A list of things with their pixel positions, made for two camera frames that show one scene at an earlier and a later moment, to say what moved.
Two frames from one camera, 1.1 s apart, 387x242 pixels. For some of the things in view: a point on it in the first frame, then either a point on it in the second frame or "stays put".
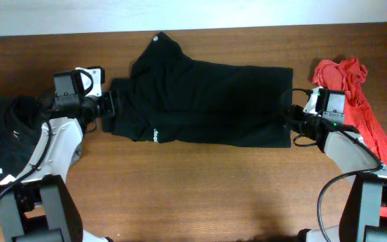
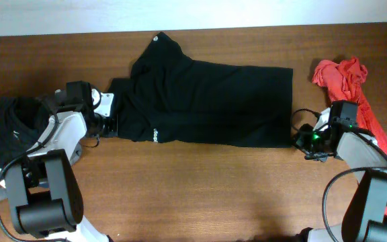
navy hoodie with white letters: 9,128 stays put
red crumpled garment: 348,75 stays put
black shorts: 171,99 stays put
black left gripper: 109,104 → 108,133
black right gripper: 294,111 → 300,142
